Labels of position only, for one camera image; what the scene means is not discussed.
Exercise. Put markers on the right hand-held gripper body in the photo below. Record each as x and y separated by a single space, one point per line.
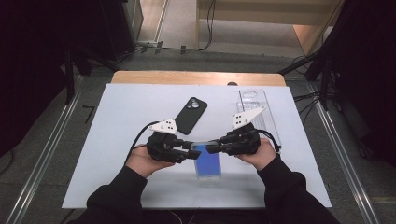
243 143

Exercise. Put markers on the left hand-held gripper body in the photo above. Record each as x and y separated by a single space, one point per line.
163 149

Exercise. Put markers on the black phone case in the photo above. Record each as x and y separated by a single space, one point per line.
192 113

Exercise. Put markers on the clear plastic rack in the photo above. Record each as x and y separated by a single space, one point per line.
249 98

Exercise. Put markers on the person's left hand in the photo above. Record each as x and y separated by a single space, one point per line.
143 161

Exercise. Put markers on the person's right hand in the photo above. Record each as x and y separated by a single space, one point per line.
264 155

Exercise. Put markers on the white board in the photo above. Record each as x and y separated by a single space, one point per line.
124 109

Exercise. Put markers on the black stand leg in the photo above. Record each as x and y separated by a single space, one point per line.
299 63
69 77

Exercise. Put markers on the dark cabinet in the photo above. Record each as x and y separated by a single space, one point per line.
120 28

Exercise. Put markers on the light wooden shelf unit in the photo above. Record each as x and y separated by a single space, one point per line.
264 12

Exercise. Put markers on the black curtain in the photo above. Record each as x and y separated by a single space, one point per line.
31 62
367 77

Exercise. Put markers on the metal floor rail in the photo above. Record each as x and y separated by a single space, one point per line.
342 155
43 155

